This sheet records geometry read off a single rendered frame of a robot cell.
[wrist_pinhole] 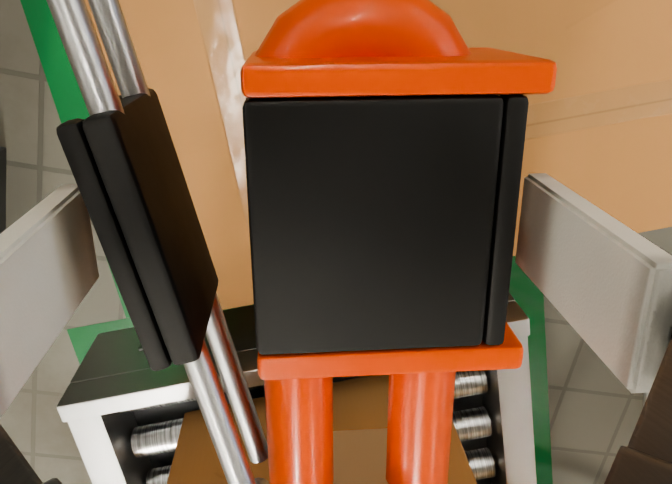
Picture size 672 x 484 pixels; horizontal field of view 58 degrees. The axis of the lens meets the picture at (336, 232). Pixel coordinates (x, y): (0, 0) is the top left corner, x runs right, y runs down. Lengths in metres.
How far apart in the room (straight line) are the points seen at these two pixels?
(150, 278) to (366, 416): 0.77
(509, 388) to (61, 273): 0.89
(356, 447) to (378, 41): 0.15
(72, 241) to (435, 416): 0.12
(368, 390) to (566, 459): 1.13
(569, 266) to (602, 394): 1.75
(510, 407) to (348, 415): 0.27
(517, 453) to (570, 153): 0.49
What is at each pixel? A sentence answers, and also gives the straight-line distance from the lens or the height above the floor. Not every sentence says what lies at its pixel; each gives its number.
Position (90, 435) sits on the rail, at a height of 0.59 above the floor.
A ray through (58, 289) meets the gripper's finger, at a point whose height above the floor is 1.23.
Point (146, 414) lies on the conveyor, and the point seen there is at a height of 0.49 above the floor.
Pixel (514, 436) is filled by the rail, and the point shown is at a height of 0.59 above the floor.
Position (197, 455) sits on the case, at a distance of 0.94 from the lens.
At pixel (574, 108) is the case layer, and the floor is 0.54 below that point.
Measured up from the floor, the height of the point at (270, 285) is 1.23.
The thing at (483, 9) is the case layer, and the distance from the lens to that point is 0.86.
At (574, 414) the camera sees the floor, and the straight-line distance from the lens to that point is 1.91.
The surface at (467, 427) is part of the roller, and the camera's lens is 1.10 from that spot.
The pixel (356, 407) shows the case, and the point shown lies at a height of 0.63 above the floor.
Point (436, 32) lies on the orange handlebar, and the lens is 0.16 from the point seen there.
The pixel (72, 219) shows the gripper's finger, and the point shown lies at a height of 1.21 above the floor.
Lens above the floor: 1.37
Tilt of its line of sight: 69 degrees down
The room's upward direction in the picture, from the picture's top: 168 degrees clockwise
